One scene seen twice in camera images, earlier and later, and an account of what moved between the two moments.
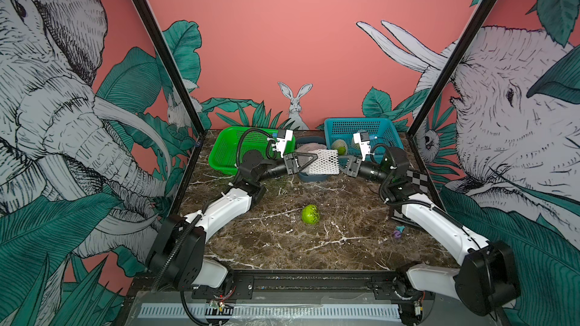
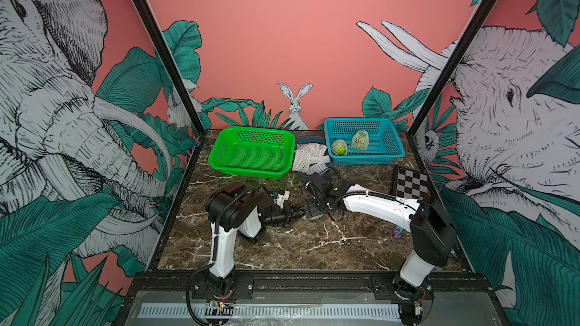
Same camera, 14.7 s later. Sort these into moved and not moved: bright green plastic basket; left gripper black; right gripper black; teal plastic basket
Moved: left gripper black; right gripper black
Not moved: teal plastic basket; bright green plastic basket
